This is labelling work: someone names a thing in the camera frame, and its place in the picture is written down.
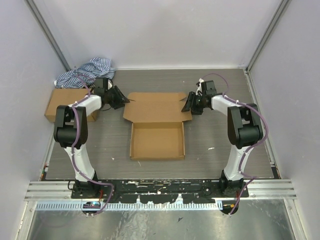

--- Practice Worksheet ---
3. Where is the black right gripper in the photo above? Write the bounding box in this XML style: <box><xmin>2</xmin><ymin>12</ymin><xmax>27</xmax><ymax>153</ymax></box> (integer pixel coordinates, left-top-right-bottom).
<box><xmin>182</xmin><ymin>91</ymin><xmax>205</xmax><ymax>115</ymax></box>

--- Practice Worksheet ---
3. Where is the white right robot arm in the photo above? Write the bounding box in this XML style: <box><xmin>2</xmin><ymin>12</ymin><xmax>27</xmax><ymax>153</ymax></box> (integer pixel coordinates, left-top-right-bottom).
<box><xmin>181</xmin><ymin>78</ymin><xmax>267</xmax><ymax>198</ymax></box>

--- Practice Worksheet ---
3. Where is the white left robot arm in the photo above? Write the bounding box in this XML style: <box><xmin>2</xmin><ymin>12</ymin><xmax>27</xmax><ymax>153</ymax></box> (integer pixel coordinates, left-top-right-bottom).
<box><xmin>53</xmin><ymin>77</ymin><xmax>130</xmax><ymax>199</ymax></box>

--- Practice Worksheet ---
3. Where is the closed brown cardboard box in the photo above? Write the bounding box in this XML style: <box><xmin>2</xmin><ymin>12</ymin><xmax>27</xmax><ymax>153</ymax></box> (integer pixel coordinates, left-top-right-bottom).
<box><xmin>44</xmin><ymin>88</ymin><xmax>102</xmax><ymax>123</ymax></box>

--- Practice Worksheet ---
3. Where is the blue striped cloth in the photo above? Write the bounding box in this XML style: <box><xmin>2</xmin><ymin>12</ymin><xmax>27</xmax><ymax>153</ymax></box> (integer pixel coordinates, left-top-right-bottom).
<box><xmin>53</xmin><ymin>57</ymin><xmax>116</xmax><ymax>89</ymax></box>

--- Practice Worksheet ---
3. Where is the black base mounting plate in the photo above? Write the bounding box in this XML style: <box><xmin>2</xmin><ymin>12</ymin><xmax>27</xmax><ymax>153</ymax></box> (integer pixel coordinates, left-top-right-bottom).
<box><xmin>67</xmin><ymin>179</ymin><xmax>249</xmax><ymax>204</ymax></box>

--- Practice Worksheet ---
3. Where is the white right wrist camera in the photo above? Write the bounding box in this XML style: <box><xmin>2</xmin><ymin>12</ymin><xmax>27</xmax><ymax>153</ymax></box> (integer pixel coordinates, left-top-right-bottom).
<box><xmin>195</xmin><ymin>78</ymin><xmax>204</xmax><ymax>96</ymax></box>

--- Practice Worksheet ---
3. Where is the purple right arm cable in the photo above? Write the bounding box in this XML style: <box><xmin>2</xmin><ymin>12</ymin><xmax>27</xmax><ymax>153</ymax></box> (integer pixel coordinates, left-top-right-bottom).
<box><xmin>203</xmin><ymin>73</ymin><xmax>269</xmax><ymax>216</ymax></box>

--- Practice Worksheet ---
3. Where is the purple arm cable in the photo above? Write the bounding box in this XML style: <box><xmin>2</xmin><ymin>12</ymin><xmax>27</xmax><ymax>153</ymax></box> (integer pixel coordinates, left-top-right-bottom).
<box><xmin>203</xmin><ymin>73</ymin><xmax>269</xmax><ymax>216</ymax></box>
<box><xmin>71</xmin><ymin>73</ymin><xmax>116</xmax><ymax>217</ymax></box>

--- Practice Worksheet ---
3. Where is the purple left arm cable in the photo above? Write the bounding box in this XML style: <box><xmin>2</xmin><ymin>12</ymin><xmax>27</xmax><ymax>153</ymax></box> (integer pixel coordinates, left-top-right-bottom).
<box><xmin>71</xmin><ymin>73</ymin><xmax>116</xmax><ymax>217</ymax></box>

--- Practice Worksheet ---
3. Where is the white slotted cable duct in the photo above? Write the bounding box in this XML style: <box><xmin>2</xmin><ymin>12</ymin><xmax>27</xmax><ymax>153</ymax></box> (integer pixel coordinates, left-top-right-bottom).
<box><xmin>35</xmin><ymin>201</ymin><xmax>223</xmax><ymax>211</ymax></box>

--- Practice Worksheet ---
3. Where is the aluminium front rail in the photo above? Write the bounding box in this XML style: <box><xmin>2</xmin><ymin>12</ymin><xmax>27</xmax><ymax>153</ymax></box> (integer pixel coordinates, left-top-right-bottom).
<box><xmin>24</xmin><ymin>179</ymin><xmax>297</xmax><ymax>201</ymax></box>

